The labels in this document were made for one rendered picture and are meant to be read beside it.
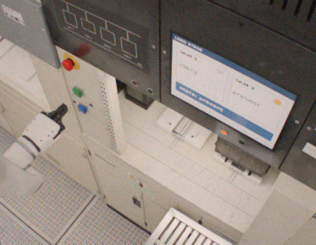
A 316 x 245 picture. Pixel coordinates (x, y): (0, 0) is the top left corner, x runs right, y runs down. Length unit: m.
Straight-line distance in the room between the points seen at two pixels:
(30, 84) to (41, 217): 0.93
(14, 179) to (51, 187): 1.43
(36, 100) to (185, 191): 0.78
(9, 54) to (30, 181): 1.03
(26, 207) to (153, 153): 1.19
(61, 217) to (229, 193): 1.24
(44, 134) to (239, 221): 0.76
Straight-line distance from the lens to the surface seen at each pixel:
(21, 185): 1.15
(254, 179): 1.53
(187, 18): 0.78
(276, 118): 0.84
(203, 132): 1.60
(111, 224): 2.39
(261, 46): 0.72
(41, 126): 1.28
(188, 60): 0.86
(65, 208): 2.48
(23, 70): 1.95
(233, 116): 0.91
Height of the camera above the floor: 2.27
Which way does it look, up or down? 58 degrees down
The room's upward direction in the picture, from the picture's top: 1 degrees counter-clockwise
